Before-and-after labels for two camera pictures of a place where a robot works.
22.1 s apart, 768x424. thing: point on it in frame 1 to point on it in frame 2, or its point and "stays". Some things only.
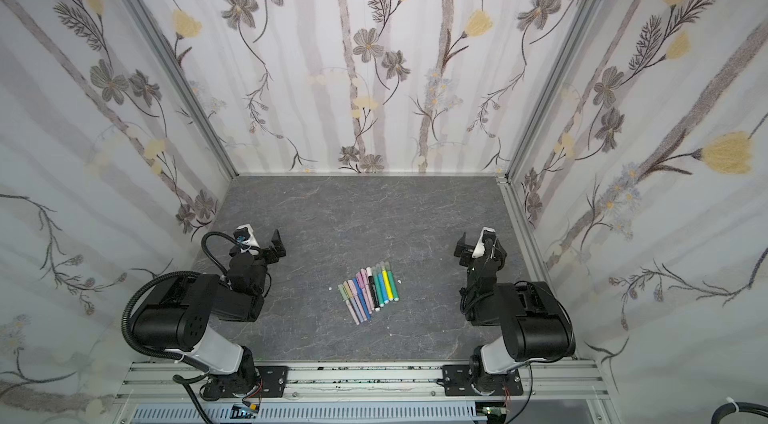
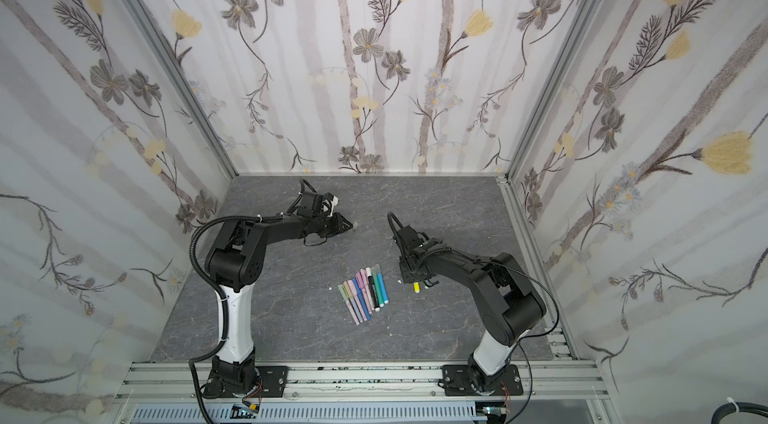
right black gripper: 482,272 to 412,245
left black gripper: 268,255 to 338,225
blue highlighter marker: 382,285 stays
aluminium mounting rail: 373,382 stays
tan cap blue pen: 351,296 stays
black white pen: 374,290 stays
